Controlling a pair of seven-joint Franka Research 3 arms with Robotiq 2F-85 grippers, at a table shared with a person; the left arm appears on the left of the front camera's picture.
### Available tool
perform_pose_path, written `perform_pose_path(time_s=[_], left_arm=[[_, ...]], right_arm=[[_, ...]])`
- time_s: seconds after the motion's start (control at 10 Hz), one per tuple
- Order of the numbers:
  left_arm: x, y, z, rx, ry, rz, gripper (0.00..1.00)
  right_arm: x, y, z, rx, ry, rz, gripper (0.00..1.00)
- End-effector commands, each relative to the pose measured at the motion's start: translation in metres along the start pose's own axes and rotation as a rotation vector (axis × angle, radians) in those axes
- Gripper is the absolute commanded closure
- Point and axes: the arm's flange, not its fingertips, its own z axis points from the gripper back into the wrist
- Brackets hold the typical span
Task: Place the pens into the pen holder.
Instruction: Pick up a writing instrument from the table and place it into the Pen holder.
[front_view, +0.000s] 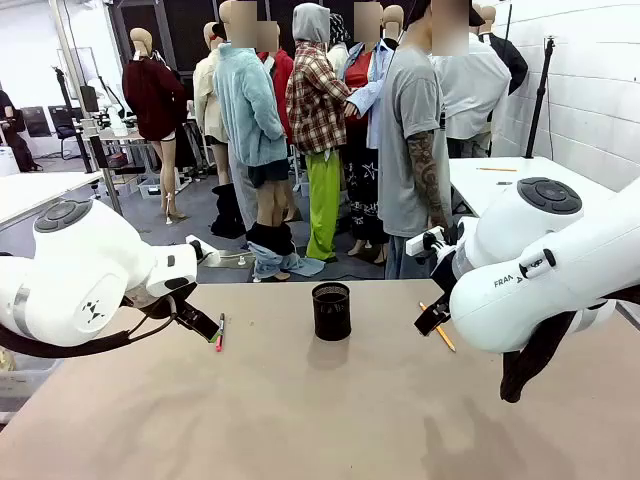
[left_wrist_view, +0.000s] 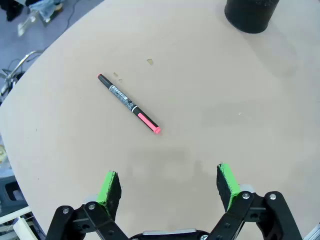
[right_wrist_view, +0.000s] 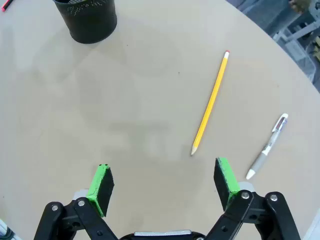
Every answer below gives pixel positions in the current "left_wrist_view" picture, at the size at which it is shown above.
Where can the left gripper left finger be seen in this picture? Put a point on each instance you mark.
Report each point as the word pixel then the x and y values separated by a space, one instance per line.
pixel 110 197

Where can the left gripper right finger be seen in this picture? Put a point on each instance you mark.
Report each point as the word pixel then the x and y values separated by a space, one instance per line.
pixel 228 187

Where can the black pen with pink cap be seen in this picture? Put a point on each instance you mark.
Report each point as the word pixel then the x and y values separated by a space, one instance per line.
pixel 125 100

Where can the black cylindrical pen holder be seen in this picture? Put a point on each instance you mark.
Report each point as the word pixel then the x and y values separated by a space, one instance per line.
pixel 250 15

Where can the white cardboard box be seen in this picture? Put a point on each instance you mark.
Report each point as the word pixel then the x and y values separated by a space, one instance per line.
pixel 23 228

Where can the silver aluminium profile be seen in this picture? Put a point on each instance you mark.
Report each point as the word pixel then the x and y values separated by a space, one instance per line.
pixel 313 232

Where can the grey plastic crate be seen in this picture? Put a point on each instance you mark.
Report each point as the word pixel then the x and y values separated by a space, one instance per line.
pixel 12 192

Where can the metal chair base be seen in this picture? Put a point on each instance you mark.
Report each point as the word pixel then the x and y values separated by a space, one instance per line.
pixel 17 67

